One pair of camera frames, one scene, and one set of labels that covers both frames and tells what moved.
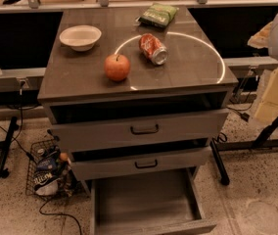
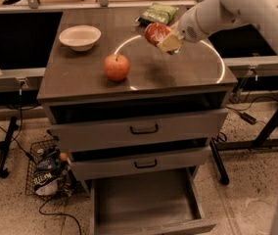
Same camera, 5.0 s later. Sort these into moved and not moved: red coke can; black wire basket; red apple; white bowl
Moved: red coke can
Not moved: red apple; white bowl; black wire basket
